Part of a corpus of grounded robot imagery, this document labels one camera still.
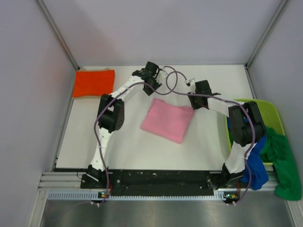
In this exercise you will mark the green t shirt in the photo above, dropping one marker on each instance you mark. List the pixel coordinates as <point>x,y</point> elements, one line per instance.
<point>277,151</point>

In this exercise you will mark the blue t shirt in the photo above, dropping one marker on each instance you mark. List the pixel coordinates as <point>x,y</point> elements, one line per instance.
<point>259,175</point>

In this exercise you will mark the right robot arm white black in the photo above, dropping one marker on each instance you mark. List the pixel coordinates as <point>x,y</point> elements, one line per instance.
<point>246,126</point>

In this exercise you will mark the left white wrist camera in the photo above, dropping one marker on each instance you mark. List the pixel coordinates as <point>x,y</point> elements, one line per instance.
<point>162,72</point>

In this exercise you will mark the pink t shirt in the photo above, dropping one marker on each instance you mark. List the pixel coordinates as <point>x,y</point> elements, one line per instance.
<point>167,121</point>

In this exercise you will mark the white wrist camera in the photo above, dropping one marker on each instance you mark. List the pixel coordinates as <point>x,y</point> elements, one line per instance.
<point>162,72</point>
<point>189,82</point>

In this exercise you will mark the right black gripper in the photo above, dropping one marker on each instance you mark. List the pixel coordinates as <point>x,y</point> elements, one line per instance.
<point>194,106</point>

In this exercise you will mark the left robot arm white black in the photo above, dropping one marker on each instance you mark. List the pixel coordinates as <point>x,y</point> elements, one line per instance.
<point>111,113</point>

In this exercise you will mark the folded orange t shirt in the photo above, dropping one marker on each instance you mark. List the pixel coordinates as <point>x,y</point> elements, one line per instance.
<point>93,83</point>

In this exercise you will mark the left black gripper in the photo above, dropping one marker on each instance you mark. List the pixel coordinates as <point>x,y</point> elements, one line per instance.
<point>156,82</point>

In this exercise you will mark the aluminium frame post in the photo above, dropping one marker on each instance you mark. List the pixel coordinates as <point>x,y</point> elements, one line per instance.
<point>56,32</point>
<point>267,32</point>

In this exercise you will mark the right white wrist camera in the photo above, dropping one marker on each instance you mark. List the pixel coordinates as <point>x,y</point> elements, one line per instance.
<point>189,82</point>

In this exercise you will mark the grey slotted cable duct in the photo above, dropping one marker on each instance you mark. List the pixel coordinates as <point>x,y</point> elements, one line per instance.
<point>84,195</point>

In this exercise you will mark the green plastic basket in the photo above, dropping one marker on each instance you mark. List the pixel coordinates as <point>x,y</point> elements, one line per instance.
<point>269,114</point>

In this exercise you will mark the left aluminium frame post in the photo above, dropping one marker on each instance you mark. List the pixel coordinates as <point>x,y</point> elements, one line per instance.
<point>56,32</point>

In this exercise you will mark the right aluminium frame post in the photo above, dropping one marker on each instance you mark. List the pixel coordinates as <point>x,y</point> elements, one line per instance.
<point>267,32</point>

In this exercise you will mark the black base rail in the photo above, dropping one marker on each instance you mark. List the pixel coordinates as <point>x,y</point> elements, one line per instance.
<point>156,182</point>

